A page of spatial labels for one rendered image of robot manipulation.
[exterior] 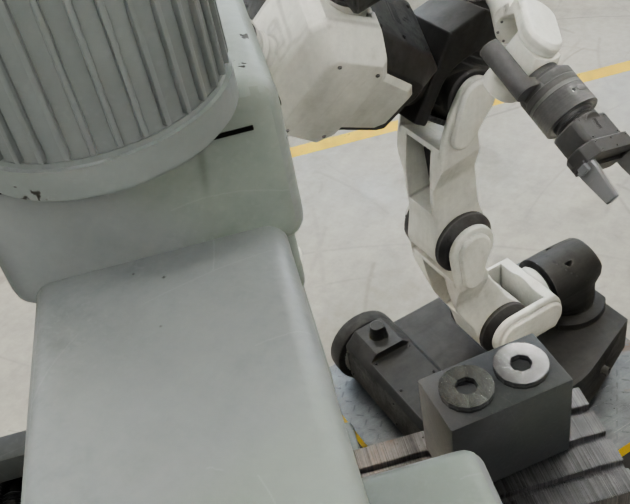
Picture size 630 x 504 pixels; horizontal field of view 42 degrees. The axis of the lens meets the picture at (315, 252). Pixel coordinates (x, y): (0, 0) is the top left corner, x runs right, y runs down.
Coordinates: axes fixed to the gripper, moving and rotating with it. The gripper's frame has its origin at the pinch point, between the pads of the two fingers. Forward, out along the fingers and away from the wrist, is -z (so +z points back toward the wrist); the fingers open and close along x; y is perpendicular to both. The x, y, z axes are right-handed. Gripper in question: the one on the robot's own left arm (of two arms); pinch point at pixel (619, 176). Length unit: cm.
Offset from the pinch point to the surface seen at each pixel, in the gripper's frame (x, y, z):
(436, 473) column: 59, 1, -22
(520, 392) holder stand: 6.0, -33.7, -16.0
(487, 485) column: 56, 4, -25
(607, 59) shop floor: -287, -125, 117
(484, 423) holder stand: 12.7, -37.6, -17.1
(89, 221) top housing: 79, 6, 8
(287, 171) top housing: 65, 14, 4
